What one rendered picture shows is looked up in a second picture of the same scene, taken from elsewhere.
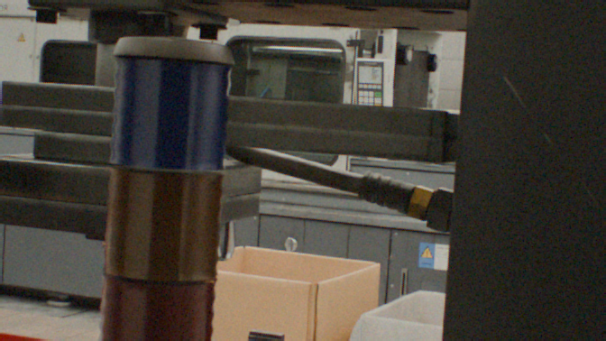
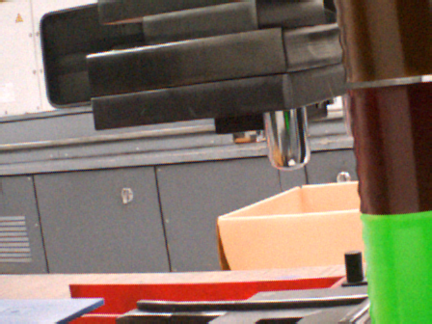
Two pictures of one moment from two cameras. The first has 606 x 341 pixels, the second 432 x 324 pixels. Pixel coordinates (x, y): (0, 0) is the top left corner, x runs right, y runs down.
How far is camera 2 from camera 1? 0.09 m
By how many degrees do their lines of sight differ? 3
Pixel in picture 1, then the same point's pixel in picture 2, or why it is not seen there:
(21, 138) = (36, 121)
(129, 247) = (382, 42)
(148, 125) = not seen: outside the picture
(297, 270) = not seen: hidden behind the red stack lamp
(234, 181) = not seen: hidden behind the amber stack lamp
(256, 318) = (333, 257)
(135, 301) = (403, 106)
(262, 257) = (323, 194)
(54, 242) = (90, 224)
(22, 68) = (25, 48)
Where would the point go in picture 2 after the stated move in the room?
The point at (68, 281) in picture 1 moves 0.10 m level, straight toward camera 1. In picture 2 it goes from (113, 261) to (114, 264)
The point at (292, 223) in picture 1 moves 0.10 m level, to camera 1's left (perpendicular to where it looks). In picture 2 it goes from (341, 155) to (319, 158)
